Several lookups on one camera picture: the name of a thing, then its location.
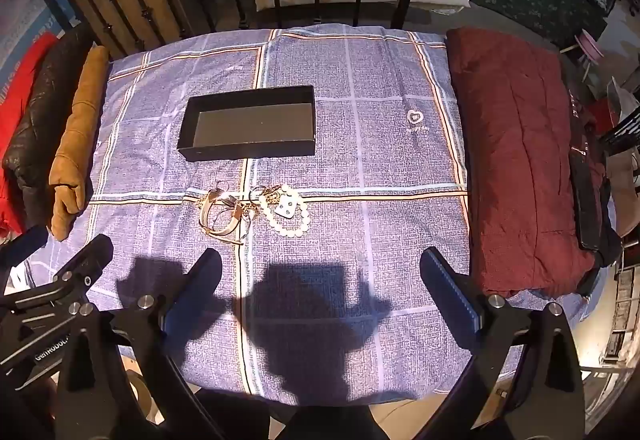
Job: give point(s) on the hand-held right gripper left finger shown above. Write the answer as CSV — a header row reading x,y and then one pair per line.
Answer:
x,y
195,290

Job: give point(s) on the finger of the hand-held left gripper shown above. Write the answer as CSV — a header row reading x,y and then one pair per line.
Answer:
x,y
22,247
85,262

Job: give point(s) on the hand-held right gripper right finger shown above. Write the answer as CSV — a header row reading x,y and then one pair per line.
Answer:
x,y
450,290

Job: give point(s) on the black rectangular box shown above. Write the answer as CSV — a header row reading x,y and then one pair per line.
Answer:
x,y
250,119

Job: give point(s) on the black leather jacket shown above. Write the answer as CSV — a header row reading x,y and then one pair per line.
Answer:
x,y
40,119

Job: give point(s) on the dark red cushion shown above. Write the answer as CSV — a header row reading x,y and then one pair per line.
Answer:
x,y
515,144

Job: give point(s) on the blue plaid blanket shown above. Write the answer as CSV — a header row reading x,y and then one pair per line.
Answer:
x,y
375,144

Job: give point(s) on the black garment with white print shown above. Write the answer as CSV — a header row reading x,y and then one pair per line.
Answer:
x,y
590,200

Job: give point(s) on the red cloth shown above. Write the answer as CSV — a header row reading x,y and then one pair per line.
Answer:
x,y
17,79

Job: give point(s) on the blue printed banner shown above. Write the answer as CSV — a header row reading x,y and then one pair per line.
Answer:
x,y
20,24

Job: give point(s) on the black chair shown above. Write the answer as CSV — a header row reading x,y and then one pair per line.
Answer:
x,y
620,129

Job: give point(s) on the pink stool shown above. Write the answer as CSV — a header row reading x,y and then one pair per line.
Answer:
x,y
590,47

